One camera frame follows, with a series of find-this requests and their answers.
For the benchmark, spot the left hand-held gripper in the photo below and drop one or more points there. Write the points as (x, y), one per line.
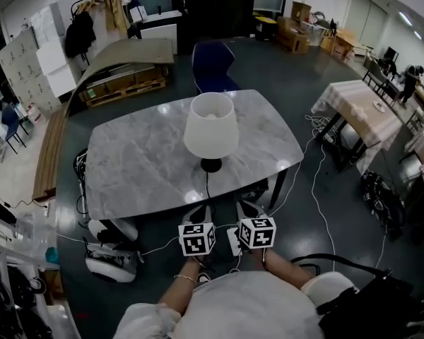
(196, 240)

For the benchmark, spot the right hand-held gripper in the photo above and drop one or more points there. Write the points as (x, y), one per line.
(258, 233)

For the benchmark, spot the white power strip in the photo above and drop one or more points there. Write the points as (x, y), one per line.
(232, 240)

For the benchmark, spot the table lamp with cream shade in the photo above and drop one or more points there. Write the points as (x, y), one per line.
(211, 129)

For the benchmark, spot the person's right forearm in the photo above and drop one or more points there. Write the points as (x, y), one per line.
(289, 270)

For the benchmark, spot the person's left forearm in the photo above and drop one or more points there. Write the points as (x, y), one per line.
(178, 295)

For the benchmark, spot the black shoulder bag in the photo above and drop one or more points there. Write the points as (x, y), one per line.
(381, 306)

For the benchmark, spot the black square trash bin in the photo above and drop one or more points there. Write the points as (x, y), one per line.
(252, 193)

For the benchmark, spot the black and white shoe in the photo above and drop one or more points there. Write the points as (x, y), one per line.
(203, 277)

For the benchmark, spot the grey marble table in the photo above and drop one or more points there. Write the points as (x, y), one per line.
(145, 161)

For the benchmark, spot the person's white shirt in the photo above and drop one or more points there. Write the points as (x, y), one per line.
(240, 309)

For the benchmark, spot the pile of black gear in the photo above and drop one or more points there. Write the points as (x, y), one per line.
(383, 203)

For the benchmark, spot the table with checked cloth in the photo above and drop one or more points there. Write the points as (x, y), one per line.
(360, 118)

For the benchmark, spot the wooden pallet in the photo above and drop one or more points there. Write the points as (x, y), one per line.
(127, 87)

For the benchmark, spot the dark blue chair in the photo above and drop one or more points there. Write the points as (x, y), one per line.
(213, 65)

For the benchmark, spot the teal bag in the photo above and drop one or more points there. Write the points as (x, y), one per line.
(52, 255)

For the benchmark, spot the long wooden plank bench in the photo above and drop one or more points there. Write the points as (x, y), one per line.
(51, 154)

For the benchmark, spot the small cardboard box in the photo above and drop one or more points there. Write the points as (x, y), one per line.
(53, 286)

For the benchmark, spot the white plate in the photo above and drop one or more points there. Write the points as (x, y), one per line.
(378, 106)

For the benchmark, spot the curved grey board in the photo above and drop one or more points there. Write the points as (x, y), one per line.
(134, 51)

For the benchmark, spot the large cardboard box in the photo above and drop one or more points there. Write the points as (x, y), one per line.
(293, 35)

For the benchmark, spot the black and yellow bin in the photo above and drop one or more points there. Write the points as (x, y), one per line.
(265, 27)

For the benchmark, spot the white desk cabinet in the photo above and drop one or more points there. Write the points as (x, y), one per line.
(160, 30)

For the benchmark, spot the white jug with red cap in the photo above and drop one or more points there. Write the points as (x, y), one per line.
(34, 115)

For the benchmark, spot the metal shelf rack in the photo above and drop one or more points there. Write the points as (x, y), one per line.
(10, 288)

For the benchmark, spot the open cardboard box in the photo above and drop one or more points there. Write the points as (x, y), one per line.
(301, 11)

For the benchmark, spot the blue chair with black legs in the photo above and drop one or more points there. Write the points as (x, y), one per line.
(10, 122)

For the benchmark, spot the white foam boards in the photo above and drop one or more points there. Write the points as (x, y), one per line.
(54, 58)

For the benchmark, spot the beige hanging coat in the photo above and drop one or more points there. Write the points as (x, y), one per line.
(114, 12)

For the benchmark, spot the white locker cabinet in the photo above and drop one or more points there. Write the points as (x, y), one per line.
(24, 69)

